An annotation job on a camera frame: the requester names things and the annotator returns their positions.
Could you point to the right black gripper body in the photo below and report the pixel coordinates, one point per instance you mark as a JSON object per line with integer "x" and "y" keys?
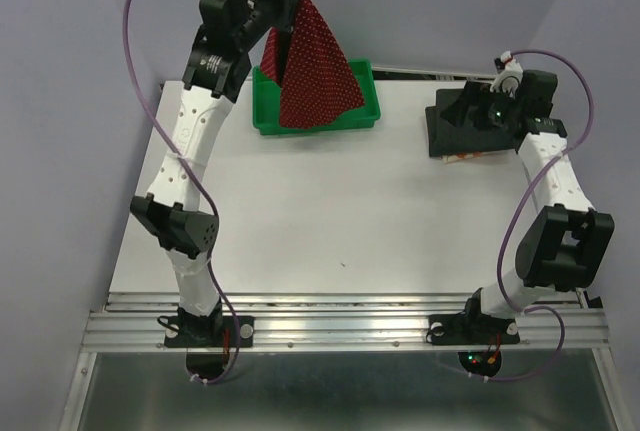
{"x": 500, "y": 110}

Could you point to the dark grey dotted skirt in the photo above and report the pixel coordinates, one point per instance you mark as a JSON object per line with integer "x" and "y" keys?
{"x": 445, "y": 139}

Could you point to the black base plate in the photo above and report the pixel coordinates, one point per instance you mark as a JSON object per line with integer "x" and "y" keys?
{"x": 228, "y": 336}
{"x": 458, "y": 330}

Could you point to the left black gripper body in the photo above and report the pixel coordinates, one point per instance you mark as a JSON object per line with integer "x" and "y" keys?
{"x": 267, "y": 8}

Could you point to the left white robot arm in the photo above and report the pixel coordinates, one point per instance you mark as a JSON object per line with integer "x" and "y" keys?
{"x": 216, "y": 69}

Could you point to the folded orange floral skirt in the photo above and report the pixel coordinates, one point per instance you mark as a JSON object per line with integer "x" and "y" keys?
{"x": 489, "y": 158}

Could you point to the red polka dot skirt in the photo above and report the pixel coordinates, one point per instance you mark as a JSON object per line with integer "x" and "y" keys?
{"x": 316, "y": 82}

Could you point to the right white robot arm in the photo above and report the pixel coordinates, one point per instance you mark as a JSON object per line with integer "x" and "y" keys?
{"x": 563, "y": 248}

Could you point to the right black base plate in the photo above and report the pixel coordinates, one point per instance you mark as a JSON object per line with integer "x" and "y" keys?
{"x": 458, "y": 330}

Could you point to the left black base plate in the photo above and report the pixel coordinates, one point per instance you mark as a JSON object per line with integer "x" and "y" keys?
{"x": 228, "y": 336}

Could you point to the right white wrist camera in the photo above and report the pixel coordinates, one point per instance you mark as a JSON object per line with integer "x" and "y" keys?
{"x": 509, "y": 75}

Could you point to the aluminium rail frame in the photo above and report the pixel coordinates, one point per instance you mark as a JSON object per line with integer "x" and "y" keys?
{"x": 288, "y": 323}

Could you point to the green plastic tray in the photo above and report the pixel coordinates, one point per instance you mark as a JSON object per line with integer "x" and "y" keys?
{"x": 266, "y": 104}

